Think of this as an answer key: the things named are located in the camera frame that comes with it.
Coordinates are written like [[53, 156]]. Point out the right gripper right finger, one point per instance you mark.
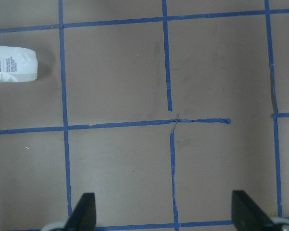
[[246, 215]]

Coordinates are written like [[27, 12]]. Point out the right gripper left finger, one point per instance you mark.
[[83, 217]]

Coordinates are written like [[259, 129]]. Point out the Wilson tennis ball can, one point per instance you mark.
[[17, 65]]

